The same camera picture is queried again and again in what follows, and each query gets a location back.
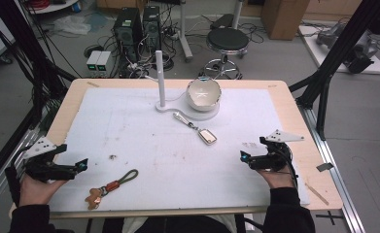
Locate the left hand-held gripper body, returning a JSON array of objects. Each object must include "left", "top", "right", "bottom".
[{"left": 22, "top": 137, "right": 78, "bottom": 183}]

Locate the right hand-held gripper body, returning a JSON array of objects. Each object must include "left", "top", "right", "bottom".
[{"left": 256, "top": 129, "right": 305, "bottom": 173}]

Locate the silver keychain with rectangular tag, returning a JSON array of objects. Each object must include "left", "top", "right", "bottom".
[{"left": 172, "top": 111, "right": 219, "bottom": 147}]

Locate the white post key stand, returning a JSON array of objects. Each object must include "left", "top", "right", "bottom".
[{"left": 154, "top": 50, "right": 222, "bottom": 122}]

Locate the person's right hand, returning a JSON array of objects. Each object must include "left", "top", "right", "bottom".
[{"left": 256, "top": 167, "right": 297, "bottom": 190}]

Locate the person's left hand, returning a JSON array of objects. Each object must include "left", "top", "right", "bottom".
[{"left": 17, "top": 174, "right": 69, "bottom": 208}]

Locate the grey tape piece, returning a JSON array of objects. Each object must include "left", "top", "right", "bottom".
[{"left": 315, "top": 161, "right": 335, "bottom": 173}]

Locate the wooden table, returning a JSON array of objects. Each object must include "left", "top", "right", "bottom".
[{"left": 8, "top": 78, "right": 345, "bottom": 221}]

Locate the thin wooden stick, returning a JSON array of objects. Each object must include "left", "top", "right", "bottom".
[{"left": 304, "top": 182, "right": 330, "bottom": 207}]

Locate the white ceramic bowl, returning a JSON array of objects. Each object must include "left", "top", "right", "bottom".
[{"left": 185, "top": 77, "right": 223, "bottom": 113}]

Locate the white table mat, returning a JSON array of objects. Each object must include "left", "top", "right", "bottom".
[{"left": 49, "top": 86, "right": 311, "bottom": 214}]

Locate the white bench power supply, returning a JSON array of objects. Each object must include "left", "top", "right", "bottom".
[
  {"left": 86, "top": 50, "right": 103, "bottom": 78},
  {"left": 95, "top": 50, "right": 113, "bottom": 78}
]

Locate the person's lap clothing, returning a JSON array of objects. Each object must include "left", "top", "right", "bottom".
[{"left": 101, "top": 214, "right": 254, "bottom": 233}]

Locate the black round stool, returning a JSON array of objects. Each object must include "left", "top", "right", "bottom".
[{"left": 202, "top": 26, "right": 251, "bottom": 81}]

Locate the white floor board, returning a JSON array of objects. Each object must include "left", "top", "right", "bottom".
[{"left": 297, "top": 24, "right": 380, "bottom": 76}]

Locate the clear plastic bag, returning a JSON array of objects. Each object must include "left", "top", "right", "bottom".
[{"left": 52, "top": 15, "right": 92, "bottom": 37}]

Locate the cardboard box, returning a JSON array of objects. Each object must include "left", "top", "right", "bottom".
[{"left": 260, "top": 0, "right": 311, "bottom": 42}]

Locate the black flat device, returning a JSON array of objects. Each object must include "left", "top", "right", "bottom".
[{"left": 209, "top": 13, "right": 235, "bottom": 31}]

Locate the grey and black machine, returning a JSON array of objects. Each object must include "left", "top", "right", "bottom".
[{"left": 315, "top": 21, "right": 379, "bottom": 75}]

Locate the large black computer tower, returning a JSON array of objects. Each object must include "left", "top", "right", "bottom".
[{"left": 112, "top": 7, "right": 144, "bottom": 64}]

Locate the white round table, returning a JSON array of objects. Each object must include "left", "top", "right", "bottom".
[{"left": 25, "top": 0, "right": 80, "bottom": 16}]

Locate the slim black computer tower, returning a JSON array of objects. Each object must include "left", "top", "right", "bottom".
[{"left": 142, "top": 5, "right": 161, "bottom": 51}]

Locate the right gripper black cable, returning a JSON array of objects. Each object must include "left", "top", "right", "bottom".
[{"left": 278, "top": 148, "right": 302, "bottom": 190}]

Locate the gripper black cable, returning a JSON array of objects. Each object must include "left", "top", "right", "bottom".
[
  {"left": 278, "top": 148, "right": 302, "bottom": 190},
  {"left": 4, "top": 165, "right": 23, "bottom": 209}
]

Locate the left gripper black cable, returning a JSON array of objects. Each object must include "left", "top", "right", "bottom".
[{"left": 4, "top": 165, "right": 23, "bottom": 209}]

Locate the aluminium rail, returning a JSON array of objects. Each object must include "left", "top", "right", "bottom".
[
  {"left": 297, "top": 104, "right": 367, "bottom": 233},
  {"left": 0, "top": 103, "right": 62, "bottom": 218}
]

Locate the black metal frame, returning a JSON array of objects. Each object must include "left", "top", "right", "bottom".
[
  {"left": 0, "top": 0, "right": 79, "bottom": 192},
  {"left": 288, "top": 0, "right": 380, "bottom": 142}
]

